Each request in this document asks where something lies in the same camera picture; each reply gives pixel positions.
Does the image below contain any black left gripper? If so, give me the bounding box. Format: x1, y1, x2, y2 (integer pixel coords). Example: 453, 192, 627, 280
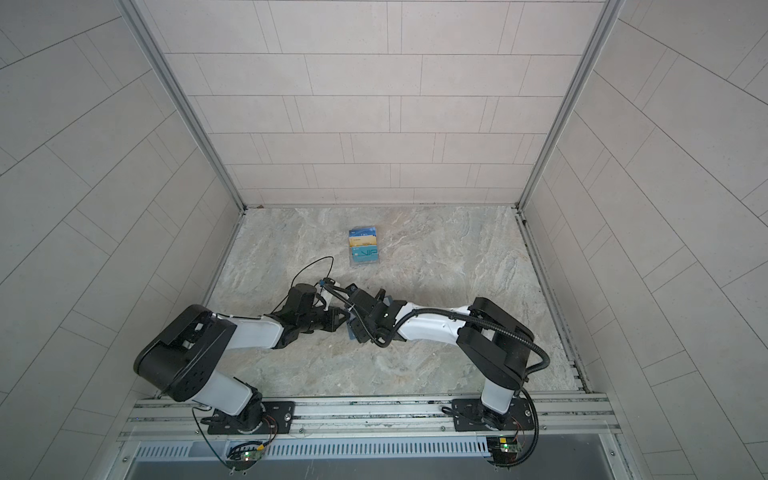
297, 305, 354, 334

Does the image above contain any gold VIP card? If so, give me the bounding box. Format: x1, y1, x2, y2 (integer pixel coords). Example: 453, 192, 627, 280
349, 236, 377, 247

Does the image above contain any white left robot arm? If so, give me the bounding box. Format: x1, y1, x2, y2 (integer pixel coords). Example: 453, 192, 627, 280
133, 284, 350, 402

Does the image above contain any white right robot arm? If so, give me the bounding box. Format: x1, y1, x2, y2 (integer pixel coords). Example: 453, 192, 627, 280
346, 289, 549, 415

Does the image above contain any teal VIP card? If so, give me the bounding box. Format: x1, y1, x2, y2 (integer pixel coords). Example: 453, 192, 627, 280
351, 245, 379, 264

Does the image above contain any dark blue VIP card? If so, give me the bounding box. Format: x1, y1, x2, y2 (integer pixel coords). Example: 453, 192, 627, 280
349, 226, 377, 237

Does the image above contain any white vent grille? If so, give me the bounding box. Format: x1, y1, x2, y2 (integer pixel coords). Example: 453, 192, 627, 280
135, 436, 490, 462

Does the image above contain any left circuit board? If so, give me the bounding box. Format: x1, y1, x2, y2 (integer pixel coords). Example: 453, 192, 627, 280
226, 441, 266, 472

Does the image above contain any circuit board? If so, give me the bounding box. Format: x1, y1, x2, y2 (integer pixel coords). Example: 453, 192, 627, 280
226, 441, 266, 472
486, 437, 522, 467

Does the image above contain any right circuit board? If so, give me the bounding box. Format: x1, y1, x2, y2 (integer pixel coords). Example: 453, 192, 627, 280
486, 437, 522, 467

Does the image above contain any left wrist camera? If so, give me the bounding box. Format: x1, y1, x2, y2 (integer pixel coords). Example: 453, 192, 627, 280
318, 277, 336, 295

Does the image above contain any thin black camera cable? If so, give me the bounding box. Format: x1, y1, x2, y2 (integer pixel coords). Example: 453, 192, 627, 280
272, 255, 335, 313

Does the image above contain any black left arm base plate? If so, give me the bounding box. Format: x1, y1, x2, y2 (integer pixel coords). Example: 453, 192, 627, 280
201, 401, 296, 435

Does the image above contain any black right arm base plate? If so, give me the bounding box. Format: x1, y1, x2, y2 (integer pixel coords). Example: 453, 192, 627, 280
448, 397, 535, 432

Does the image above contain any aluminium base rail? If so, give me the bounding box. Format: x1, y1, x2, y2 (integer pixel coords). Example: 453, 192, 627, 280
117, 392, 621, 441

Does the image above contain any left aluminium corner post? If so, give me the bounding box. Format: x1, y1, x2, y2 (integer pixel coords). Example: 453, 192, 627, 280
115, 0, 247, 215

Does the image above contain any aluminium corner post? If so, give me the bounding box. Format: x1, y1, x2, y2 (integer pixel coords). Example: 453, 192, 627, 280
115, 0, 247, 215
517, 0, 623, 212

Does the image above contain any right aluminium corner post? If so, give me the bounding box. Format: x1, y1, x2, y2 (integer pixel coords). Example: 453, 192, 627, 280
517, 0, 623, 212

